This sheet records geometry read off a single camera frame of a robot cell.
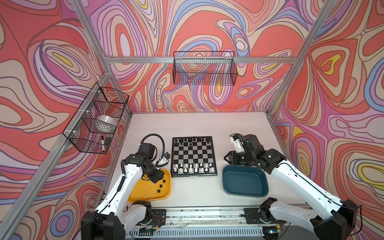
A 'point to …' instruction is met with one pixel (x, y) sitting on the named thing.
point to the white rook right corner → (212, 169)
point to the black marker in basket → (102, 143)
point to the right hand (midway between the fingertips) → (228, 161)
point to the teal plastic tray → (244, 181)
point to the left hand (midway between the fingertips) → (158, 171)
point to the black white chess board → (193, 156)
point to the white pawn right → (210, 164)
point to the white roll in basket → (107, 119)
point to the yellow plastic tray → (148, 190)
